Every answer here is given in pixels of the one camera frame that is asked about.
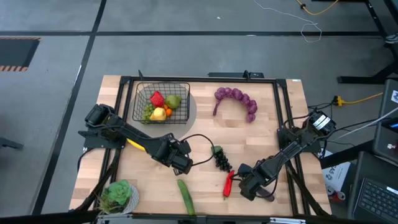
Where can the red bell pepper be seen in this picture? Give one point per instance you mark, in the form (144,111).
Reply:
(157,99)

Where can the yellow banana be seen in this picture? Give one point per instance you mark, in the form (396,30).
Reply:
(135,144)

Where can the red chili pepper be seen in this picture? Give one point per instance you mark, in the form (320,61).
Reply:
(228,186)

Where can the black desk leg frame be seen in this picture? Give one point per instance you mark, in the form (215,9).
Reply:
(367,78)

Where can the grey round mat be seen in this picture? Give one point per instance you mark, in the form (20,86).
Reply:
(174,129)

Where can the white cardboard box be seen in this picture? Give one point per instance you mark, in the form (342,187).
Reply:
(335,174)

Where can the red soda can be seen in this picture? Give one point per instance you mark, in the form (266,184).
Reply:
(340,196)
(330,190)

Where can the green cucumber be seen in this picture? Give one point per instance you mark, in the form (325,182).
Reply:
(186,197)

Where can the purple grape bunch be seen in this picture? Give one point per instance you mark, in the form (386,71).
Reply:
(239,95)

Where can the orange mandarin cluster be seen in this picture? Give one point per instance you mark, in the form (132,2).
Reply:
(168,112)

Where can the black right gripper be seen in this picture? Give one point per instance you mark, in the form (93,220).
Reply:
(256,179)

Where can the black grape bunch with leaf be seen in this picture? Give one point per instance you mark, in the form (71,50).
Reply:
(222,161)

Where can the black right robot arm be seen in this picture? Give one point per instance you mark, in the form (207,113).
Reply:
(292,149)

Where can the black aluminium table frame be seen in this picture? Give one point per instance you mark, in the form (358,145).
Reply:
(202,79)

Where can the succulent in white patterned pot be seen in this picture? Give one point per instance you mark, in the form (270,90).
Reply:
(119,194)

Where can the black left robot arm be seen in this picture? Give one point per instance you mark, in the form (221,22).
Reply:
(130,132)

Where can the black laptop keyboard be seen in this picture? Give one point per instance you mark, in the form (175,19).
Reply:
(376,199)

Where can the yellow pear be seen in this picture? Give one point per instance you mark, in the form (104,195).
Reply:
(158,114)

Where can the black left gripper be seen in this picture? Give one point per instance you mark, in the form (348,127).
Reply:
(174,154)

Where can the green pear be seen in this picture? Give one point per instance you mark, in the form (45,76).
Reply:
(172,101)

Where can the black hazard striped floor plate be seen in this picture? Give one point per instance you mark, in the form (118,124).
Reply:
(15,51)

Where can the green grape bunch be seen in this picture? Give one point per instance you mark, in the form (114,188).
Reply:
(147,112)

